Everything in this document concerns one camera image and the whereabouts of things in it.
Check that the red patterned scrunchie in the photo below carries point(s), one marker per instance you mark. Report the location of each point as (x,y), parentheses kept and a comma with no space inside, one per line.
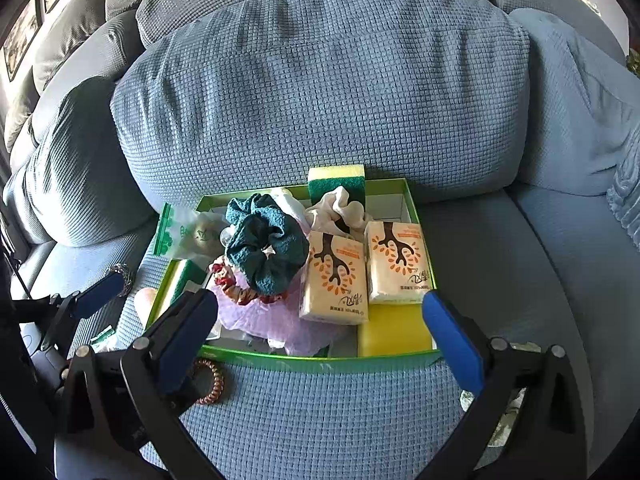
(222,279)

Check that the yellow sponge flat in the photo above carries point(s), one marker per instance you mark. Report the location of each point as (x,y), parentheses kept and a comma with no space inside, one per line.
(393,330)

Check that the green sponge in wrapper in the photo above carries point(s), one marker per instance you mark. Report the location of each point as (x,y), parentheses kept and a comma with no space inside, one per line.
(179,273)

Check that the wall picture frame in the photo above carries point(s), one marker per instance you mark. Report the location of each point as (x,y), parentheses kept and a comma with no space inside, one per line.
(19,39)

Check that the purple mesh bath pouf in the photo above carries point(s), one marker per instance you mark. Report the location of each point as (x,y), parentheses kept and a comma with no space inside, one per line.
(279,324)

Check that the left blue cushion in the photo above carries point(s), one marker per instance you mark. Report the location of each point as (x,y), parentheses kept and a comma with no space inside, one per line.
(76,187)

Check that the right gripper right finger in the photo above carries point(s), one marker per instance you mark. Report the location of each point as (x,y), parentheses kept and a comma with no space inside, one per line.
(548,438)

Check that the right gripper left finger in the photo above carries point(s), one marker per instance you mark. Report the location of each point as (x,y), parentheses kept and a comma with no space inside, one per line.
(158,372)

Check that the yellow green sponge upright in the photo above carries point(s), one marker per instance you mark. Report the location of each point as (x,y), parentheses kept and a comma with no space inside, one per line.
(322,180)

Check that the cream scrunchie in box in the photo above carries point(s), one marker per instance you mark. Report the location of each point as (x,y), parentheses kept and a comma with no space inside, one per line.
(338,215)

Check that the tissue pack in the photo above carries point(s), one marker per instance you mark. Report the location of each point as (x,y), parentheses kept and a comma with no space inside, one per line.
(335,284)
(104,341)
(398,264)

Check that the large blue back cushion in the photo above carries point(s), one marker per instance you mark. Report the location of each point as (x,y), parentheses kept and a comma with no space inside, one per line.
(257,93)

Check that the tissue pack in box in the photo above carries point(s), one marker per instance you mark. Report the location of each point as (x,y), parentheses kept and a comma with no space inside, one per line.
(398,264)

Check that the green printed plastic bag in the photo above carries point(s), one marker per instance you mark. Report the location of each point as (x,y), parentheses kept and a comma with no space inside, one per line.
(184,233)

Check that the blue sofa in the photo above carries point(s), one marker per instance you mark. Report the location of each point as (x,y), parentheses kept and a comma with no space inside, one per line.
(526,263)

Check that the right blue cushion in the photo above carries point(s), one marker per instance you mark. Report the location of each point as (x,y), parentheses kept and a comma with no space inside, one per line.
(583,108)

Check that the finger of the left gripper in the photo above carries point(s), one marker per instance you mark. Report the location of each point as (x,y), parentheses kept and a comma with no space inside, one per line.
(90,301)

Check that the teal scrunchie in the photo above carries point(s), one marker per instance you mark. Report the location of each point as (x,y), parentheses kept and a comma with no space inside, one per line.
(268,246)

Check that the green cardboard box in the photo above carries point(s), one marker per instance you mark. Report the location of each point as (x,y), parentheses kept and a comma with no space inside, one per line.
(386,199)

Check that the orange white foam roll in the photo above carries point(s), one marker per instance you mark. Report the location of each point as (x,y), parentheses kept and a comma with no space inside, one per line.
(143,303)

